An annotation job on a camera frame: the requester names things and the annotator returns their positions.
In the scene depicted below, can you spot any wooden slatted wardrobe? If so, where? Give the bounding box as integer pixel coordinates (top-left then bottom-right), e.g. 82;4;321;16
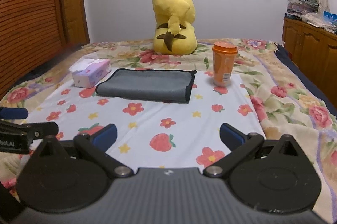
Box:
1;0;66;96

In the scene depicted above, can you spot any pink tissue box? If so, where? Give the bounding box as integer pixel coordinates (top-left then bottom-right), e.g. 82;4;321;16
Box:
69;58;110;88

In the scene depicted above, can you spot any orange lidded plastic cup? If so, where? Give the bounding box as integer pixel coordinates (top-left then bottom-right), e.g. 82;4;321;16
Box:
212;41;238;86

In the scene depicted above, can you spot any blue picture card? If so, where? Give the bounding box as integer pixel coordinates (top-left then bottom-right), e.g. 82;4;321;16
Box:
323;11;337;26

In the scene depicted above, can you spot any purple and grey towel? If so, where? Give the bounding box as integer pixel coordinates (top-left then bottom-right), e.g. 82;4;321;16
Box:
95;68;197;104

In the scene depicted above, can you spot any stack of folded fabrics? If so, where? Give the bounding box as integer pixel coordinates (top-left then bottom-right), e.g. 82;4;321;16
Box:
287;0;319;17

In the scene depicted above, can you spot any floral beige bed blanket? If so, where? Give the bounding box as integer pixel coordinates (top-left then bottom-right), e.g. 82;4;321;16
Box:
1;39;336;222

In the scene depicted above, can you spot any yellow Pikachu plush toy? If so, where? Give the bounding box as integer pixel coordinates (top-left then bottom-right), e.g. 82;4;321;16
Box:
152;0;198;55

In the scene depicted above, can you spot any brown wooden cabinet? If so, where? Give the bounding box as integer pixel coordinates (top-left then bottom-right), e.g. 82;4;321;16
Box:
282;18;336;106

